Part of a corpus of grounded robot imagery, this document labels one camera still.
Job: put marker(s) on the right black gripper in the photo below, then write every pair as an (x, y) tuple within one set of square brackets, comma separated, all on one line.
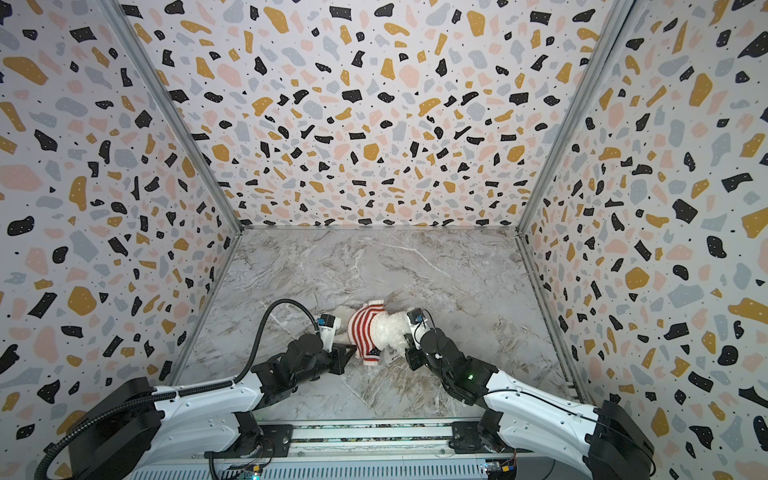
[(414, 352)]

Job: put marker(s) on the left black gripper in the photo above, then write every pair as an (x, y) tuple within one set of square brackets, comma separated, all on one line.
[(341, 356)]

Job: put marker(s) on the red white striped knit sweater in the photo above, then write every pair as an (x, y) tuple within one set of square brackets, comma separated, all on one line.
[(359, 331)]

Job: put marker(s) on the white plush teddy bear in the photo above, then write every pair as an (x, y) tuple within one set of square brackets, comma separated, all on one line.
[(389, 330)]

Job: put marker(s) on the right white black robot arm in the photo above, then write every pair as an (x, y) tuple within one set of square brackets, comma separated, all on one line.
[(603, 442)]

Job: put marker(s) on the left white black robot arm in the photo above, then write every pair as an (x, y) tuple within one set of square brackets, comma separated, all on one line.
[(138, 425)]

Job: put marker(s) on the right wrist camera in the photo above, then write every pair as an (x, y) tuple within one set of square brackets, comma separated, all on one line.
[(418, 324)]

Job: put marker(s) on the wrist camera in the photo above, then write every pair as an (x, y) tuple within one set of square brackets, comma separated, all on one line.
[(328, 325), (418, 324)]

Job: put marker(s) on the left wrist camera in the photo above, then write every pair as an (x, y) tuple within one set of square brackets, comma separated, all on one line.
[(328, 325)]

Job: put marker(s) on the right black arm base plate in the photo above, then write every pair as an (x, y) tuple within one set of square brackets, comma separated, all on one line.
[(474, 437)]

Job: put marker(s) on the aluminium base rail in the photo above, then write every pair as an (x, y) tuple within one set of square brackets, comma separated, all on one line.
[(372, 441)]

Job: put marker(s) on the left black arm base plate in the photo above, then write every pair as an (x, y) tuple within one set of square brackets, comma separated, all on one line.
[(267, 441)]

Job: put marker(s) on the white vented cable duct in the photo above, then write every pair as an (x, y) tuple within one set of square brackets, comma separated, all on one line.
[(416, 469)]

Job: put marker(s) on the right aluminium corner post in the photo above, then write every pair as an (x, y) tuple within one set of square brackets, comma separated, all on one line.
[(618, 16)]

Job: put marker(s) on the aluminium corner post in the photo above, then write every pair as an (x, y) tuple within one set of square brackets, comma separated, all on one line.
[(618, 16), (115, 17)]

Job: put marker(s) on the left aluminium corner post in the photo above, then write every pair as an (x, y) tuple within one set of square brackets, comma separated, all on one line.
[(115, 17)]

